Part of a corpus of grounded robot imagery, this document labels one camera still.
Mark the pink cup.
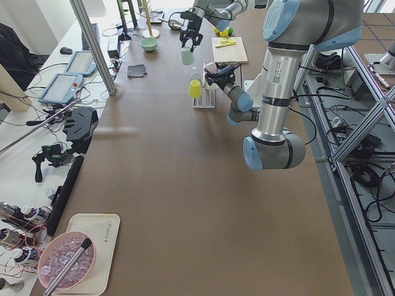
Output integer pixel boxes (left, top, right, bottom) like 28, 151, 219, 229
204, 62, 218, 73

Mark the green cup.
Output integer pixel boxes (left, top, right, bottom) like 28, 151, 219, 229
181, 46, 195, 66

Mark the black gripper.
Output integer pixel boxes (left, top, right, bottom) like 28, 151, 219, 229
204, 65, 238, 90
180, 10, 203, 52

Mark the white wire cup rack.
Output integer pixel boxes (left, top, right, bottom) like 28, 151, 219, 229
193, 60, 216, 109

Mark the wooden mug tree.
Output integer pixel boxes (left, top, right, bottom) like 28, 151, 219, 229
138, 0, 160, 39

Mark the blue teach pendant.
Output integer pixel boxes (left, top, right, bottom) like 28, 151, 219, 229
64, 51, 97, 77
38, 73, 83, 104

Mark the grey folded cloth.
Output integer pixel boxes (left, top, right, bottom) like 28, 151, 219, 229
127, 64, 147, 78

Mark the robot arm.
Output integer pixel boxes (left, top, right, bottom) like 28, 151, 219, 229
205, 1, 364, 170
180, 0, 254, 52

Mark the pink bowl with ice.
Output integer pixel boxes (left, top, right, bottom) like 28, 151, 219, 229
38, 231, 96, 291

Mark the bamboo cutting board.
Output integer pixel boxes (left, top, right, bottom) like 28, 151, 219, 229
211, 37, 248, 64

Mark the grey cup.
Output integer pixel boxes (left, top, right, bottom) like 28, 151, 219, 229
191, 73, 201, 81

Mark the beige tray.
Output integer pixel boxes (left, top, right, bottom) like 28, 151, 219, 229
38, 213, 120, 295

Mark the green bowl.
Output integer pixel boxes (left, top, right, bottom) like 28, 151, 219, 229
140, 37, 158, 52

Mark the yellow plastic knife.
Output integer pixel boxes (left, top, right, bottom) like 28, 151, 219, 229
215, 43, 236, 48

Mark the yellow cup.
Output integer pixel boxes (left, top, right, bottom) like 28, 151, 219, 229
188, 80, 202, 98

